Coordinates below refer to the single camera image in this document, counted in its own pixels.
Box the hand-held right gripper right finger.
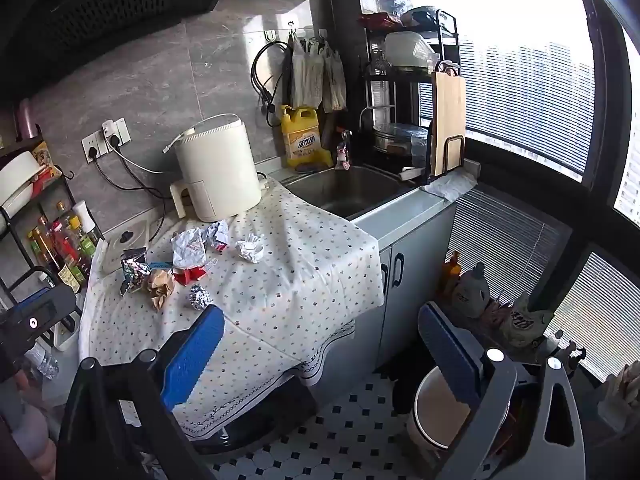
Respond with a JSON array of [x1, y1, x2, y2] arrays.
[[417, 301, 587, 480]]

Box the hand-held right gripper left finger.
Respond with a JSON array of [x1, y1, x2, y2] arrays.
[[56, 304, 226, 480]]

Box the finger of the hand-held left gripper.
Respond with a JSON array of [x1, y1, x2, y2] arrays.
[[2, 285, 77, 343]]

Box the white bucket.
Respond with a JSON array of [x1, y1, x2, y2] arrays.
[[405, 365, 481, 453]]

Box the foil ball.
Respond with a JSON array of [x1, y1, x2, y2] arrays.
[[186, 284, 211, 310]]

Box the brown paper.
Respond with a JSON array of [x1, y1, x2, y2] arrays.
[[141, 269, 176, 313]]

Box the red wrapper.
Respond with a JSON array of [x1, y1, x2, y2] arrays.
[[172, 266, 208, 287]]

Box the shiny snack packet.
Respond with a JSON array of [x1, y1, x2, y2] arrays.
[[119, 247, 151, 296]]

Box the large white wrapper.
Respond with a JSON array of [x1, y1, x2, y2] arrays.
[[171, 227, 208, 271]]

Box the white paper ball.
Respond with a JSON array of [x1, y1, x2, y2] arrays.
[[235, 233, 266, 263]]

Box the grey wrapper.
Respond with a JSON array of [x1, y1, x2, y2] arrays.
[[202, 221, 231, 252]]

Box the person's left hand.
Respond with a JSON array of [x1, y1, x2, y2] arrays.
[[15, 375, 56, 476]]

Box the clear water bottle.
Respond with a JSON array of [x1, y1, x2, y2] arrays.
[[22, 342, 61, 381]]

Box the orange refill pouch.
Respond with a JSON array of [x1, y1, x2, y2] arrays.
[[481, 297, 508, 333]]

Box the white laundry detergent bottle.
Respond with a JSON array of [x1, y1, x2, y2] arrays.
[[452, 261, 492, 318]]

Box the row of sauce bottles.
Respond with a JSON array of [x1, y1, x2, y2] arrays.
[[27, 200, 103, 293]]

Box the black spice rack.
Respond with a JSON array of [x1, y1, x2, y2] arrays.
[[0, 137, 88, 311]]

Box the orange bottle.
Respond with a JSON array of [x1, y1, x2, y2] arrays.
[[440, 250, 463, 301]]

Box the green white refill pouch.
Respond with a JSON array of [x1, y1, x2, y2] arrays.
[[500, 292, 553, 348]]

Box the black round appliance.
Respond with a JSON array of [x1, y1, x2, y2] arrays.
[[195, 380, 321, 456]]

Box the grey base cabinet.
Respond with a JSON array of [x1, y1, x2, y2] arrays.
[[300, 195, 458, 406]]

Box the white kitchen scale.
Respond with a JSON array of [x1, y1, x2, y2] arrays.
[[102, 220, 151, 276]]

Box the dotted white tablecloth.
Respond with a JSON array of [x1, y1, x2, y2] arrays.
[[79, 187, 385, 441]]

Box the white window blind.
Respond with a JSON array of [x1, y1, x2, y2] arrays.
[[542, 252, 640, 381], [445, 187, 576, 321]]

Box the row of small toiletry bottles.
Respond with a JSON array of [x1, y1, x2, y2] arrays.
[[542, 330, 588, 376]]

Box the white bowl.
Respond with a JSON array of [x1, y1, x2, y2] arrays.
[[0, 151, 43, 208]]

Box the white rag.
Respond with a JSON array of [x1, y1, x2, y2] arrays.
[[420, 170, 478, 203]]

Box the pale storage container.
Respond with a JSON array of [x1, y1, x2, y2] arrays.
[[597, 360, 640, 431]]

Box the white air fryer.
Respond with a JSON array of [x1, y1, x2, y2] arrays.
[[169, 114, 263, 223]]

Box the pink cup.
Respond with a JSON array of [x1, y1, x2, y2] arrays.
[[14, 99, 41, 140]]

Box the steel sink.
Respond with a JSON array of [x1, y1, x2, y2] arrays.
[[285, 165, 418, 221]]

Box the steel pot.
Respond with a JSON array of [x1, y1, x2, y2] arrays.
[[372, 122, 431, 156]]

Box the wooden cutting board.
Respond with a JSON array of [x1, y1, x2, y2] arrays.
[[431, 71, 467, 177]]

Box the yellow detergent bottle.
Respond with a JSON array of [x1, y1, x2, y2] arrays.
[[280, 105, 333, 170]]

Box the black dish rack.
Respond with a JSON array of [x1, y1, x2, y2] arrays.
[[362, 10, 468, 178]]

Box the hanging plastic bags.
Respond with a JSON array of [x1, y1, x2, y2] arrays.
[[287, 30, 348, 113]]

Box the white plastic container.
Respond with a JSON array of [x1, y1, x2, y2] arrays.
[[384, 31, 436, 73]]

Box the black range hood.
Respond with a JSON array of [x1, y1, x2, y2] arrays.
[[0, 0, 246, 106]]

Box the black power cable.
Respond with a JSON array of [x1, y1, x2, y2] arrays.
[[92, 152, 168, 201]]

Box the white wall socket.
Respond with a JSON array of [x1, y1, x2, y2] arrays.
[[102, 116, 132, 151], [81, 130, 108, 163]]

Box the white power cable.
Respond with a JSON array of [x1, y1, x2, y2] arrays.
[[115, 130, 196, 176]]

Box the black cable bundle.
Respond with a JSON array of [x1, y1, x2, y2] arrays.
[[250, 40, 293, 128]]

